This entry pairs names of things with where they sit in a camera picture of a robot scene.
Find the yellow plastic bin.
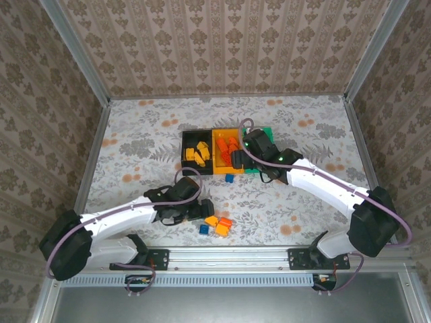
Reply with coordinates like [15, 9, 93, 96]
[211, 127, 246, 176]

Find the grey slotted cable duct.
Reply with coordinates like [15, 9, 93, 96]
[61, 273, 317, 288]

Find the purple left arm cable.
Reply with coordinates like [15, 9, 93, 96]
[44, 167, 203, 299]

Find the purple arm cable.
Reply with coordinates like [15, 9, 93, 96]
[238, 117, 413, 294]
[44, 167, 203, 299]

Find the aluminium right side rail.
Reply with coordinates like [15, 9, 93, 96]
[343, 96, 400, 246]

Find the aluminium frame post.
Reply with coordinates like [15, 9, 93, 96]
[39, 0, 111, 107]
[343, 0, 411, 102]

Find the aluminium right frame post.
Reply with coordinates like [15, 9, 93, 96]
[343, 0, 411, 102]

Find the aluminium left frame post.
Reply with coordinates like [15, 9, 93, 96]
[39, 0, 111, 107]

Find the aluminium back rail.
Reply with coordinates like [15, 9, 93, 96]
[108, 94, 347, 101]

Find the aluminium front frame rail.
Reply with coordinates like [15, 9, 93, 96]
[50, 244, 414, 271]

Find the aluminium left side rail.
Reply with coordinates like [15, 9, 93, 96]
[63, 100, 112, 246]

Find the green plastic bin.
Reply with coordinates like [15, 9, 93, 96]
[242, 126, 274, 175]

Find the grey metal panel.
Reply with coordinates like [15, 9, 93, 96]
[52, 285, 414, 323]

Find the black plastic bin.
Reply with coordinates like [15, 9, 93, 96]
[181, 129, 216, 176]

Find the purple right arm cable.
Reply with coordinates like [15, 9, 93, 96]
[238, 117, 413, 294]

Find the black connector with wires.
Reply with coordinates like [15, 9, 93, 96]
[125, 274, 153, 292]
[312, 273, 337, 291]

